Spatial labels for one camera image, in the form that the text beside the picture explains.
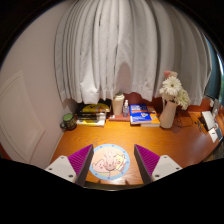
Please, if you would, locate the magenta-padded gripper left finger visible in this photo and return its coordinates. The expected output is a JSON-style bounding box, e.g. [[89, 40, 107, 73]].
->
[[44, 143, 95, 188]]

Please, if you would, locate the yellow-cover book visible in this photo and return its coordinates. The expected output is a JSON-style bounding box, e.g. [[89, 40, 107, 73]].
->
[[77, 102, 112, 114]]

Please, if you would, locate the white device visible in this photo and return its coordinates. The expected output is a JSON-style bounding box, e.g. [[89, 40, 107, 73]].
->
[[200, 110, 217, 132]]

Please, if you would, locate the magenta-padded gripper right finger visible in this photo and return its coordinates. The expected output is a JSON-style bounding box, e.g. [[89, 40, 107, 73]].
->
[[133, 143, 184, 186]]

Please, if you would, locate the red-brown book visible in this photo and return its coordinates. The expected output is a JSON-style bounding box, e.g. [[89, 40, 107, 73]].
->
[[108, 113, 132, 122]]

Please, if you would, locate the black book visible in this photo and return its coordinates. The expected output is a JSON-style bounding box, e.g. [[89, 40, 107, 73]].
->
[[75, 114, 107, 122], [74, 110, 108, 119]]

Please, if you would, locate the cream tumbler cup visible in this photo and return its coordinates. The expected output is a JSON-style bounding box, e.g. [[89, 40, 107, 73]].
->
[[111, 92, 126, 117]]

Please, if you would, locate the black cable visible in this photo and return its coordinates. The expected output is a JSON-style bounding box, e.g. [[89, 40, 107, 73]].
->
[[174, 109, 201, 129]]

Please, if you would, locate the clear spray bottle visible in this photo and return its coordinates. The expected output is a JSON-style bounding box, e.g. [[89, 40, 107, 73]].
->
[[122, 99, 130, 118]]

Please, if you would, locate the white and yellow book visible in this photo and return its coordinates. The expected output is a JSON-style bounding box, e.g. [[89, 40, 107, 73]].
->
[[75, 118, 107, 128]]

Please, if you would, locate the white ceramic jug vase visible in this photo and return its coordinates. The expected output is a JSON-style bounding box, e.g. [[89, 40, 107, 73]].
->
[[158, 98, 178, 130]]

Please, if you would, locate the white and pink flower bunch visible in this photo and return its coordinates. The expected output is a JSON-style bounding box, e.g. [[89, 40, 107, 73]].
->
[[158, 70, 191, 111]]

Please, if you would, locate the white curtain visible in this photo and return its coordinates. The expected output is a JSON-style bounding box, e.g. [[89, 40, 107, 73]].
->
[[54, 0, 213, 106]]

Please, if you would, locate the white paper sheet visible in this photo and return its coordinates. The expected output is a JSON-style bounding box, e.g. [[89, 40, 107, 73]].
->
[[208, 126, 224, 144]]

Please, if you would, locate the green mug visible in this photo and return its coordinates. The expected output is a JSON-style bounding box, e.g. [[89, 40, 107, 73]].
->
[[59, 112, 78, 132]]

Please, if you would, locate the blue book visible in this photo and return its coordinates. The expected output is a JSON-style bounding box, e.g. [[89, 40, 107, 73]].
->
[[129, 103, 153, 126]]

